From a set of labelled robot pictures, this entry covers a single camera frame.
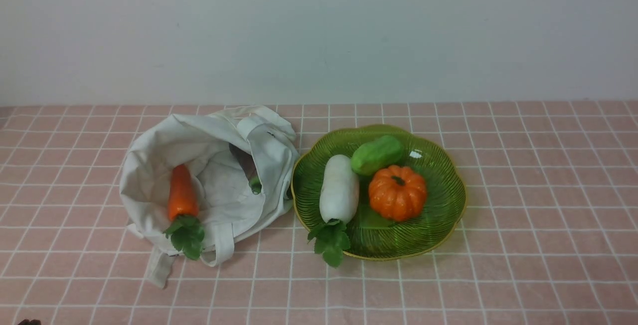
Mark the white canvas tote bag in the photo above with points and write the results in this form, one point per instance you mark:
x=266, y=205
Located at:
x=240, y=162

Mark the green toy cucumber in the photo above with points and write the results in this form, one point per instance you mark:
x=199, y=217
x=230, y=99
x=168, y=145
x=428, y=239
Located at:
x=377, y=154

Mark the white toy radish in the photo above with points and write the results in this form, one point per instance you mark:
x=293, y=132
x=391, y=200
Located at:
x=338, y=204

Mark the orange toy pumpkin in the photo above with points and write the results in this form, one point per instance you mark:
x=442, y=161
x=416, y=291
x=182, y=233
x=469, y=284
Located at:
x=397, y=193

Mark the green plastic basket plate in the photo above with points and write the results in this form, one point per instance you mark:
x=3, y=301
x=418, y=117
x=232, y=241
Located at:
x=369, y=236

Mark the orange toy carrot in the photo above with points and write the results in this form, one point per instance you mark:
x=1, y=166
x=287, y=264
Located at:
x=181, y=196

